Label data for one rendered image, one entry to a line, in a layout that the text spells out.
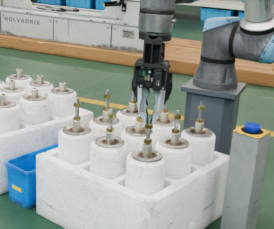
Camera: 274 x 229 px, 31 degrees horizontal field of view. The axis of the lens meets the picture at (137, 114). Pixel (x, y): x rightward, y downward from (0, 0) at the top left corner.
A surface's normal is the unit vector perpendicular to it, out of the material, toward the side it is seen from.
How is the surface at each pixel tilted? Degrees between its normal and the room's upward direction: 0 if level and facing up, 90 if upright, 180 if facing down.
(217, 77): 73
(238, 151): 90
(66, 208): 90
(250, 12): 111
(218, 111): 90
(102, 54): 90
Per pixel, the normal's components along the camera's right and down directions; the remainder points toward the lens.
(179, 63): -0.37, 0.27
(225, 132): 0.39, 0.31
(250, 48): -0.63, 0.52
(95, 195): -0.62, 0.21
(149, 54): -0.13, 0.30
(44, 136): 0.77, 0.25
